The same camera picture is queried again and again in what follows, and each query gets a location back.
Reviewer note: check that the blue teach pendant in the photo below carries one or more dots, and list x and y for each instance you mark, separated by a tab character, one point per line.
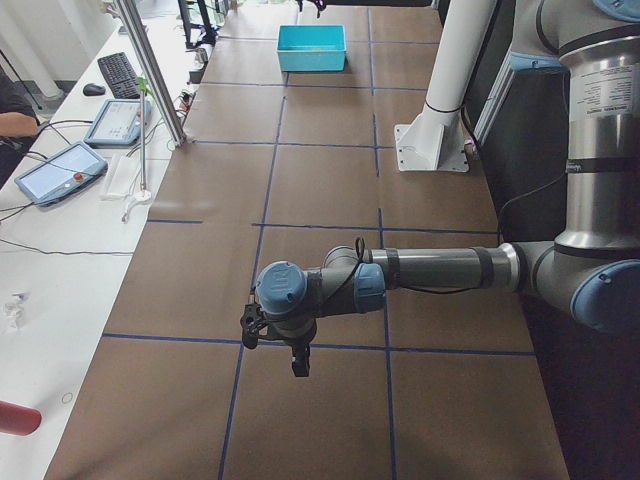
117	124
64	174

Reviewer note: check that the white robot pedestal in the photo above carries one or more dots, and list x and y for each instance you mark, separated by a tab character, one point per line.
434	140

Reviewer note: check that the black computer mouse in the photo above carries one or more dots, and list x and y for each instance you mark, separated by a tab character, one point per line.
92	89

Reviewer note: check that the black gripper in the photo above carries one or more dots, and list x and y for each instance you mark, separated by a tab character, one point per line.
298	346

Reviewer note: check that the aluminium frame post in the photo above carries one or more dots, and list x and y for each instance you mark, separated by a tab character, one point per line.
127	12

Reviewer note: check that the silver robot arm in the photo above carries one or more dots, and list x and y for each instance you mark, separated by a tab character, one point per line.
590	270

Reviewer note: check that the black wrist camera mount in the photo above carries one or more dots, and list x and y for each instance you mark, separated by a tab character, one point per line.
252	323

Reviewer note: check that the upper blue teach pendant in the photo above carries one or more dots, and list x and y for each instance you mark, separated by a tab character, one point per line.
117	124

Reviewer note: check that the light blue plastic bin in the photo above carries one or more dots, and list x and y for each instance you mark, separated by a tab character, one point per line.
294	39

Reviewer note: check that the red fire extinguisher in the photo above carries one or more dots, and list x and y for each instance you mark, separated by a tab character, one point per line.
18	420

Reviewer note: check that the seated person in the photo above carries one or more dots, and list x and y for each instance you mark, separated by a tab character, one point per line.
19	126

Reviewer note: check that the green handled reacher grabber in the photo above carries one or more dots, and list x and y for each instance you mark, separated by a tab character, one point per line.
143	195

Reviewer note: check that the black keyboard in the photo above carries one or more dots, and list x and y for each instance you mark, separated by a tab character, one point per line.
119	75

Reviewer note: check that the small metal cup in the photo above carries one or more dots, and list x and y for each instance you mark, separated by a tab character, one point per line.
201	55

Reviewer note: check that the lower blue teach pendant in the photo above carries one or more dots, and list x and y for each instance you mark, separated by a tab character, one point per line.
64	174

